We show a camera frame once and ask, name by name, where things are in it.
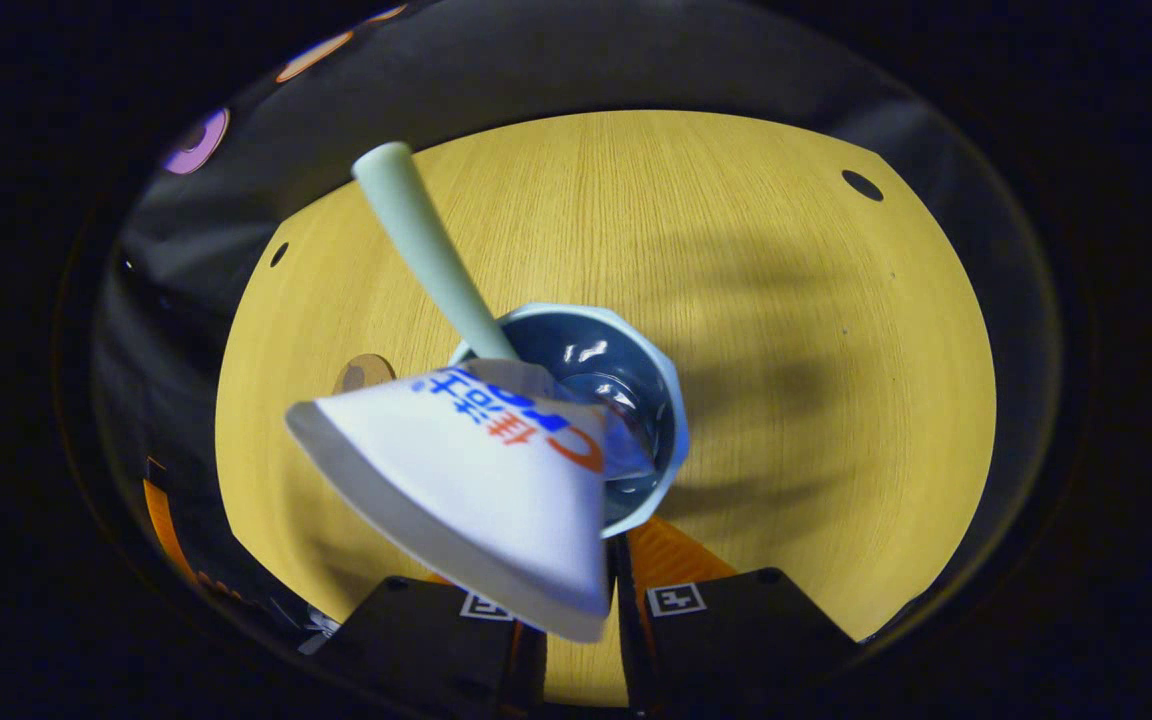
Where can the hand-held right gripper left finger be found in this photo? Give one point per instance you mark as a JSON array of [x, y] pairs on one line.
[[406, 640]]

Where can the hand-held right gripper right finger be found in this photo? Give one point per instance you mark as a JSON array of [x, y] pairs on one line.
[[626, 620]]

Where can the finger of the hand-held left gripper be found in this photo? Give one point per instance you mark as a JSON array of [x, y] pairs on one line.
[[164, 525]]

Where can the white toothpaste tube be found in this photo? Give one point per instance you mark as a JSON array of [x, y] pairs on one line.
[[476, 480]]

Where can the round cork coaster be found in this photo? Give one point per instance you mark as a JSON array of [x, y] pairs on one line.
[[361, 375]]

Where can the pale green toothbrush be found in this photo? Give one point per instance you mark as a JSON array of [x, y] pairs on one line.
[[426, 250]]

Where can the wooden desktop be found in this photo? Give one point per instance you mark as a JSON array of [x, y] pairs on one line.
[[786, 300]]

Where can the black backdrop cloth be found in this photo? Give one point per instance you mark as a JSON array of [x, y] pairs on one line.
[[586, 60]]

